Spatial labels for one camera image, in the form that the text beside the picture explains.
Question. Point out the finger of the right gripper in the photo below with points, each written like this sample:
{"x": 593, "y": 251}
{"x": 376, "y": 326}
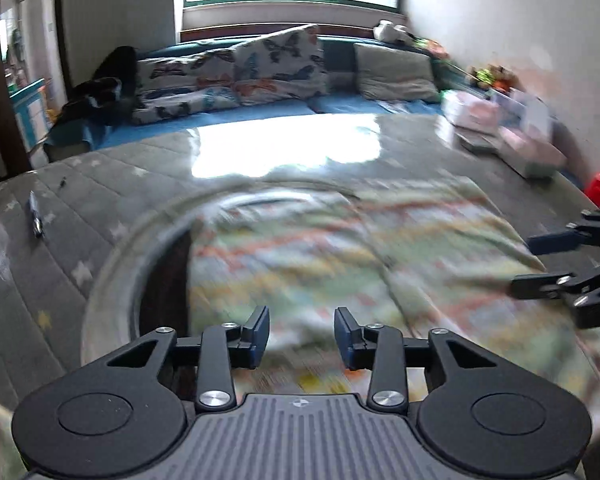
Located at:
{"x": 585, "y": 232}
{"x": 580, "y": 294}

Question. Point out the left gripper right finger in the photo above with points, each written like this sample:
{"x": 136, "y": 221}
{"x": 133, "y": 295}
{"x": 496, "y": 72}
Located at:
{"x": 378, "y": 348}

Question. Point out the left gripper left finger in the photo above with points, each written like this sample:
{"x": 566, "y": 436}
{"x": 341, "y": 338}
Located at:
{"x": 224, "y": 348}

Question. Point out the floral green children's shirt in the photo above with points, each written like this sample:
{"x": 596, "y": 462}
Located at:
{"x": 418, "y": 256}

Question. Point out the tissue pack with white tissue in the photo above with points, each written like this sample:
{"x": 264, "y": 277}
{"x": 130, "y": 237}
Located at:
{"x": 526, "y": 141}

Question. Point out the colourful plush toys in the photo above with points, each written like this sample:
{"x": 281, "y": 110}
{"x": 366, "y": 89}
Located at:
{"x": 491, "y": 77}

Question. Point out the pink wipes pack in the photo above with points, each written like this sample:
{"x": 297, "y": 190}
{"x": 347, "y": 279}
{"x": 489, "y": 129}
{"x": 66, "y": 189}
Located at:
{"x": 464, "y": 110}

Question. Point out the black pen on table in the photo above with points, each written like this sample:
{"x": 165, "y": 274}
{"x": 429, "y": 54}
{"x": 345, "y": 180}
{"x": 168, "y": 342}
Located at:
{"x": 36, "y": 219}

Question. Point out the grey pillow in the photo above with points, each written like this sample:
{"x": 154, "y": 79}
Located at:
{"x": 386, "y": 74}

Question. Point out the black bag on sofa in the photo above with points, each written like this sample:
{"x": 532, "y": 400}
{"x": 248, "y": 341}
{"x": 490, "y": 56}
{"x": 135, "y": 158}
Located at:
{"x": 107, "y": 97}

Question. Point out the butterfly print cushion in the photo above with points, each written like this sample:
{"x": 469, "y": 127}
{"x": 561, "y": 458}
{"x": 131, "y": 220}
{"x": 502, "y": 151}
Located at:
{"x": 287, "y": 65}

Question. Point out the white plush toy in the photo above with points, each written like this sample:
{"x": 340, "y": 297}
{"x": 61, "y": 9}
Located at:
{"x": 389, "y": 33}

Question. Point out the blue sofa cover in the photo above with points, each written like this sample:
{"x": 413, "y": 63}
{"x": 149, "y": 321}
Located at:
{"x": 82, "y": 136}

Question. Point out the blue white cabinet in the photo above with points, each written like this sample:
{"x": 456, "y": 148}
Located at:
{"x": 29, "y": 106}

